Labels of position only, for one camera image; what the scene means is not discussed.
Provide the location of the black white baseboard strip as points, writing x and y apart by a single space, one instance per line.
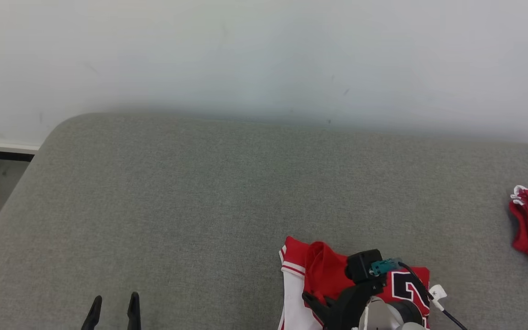
2 152

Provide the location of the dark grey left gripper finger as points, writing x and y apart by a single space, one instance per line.
134 314
92 316

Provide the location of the red white basketball jersey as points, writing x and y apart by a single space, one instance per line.
323 270

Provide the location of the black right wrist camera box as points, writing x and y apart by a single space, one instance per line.
362 266

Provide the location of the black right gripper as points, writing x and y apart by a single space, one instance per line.
349 305

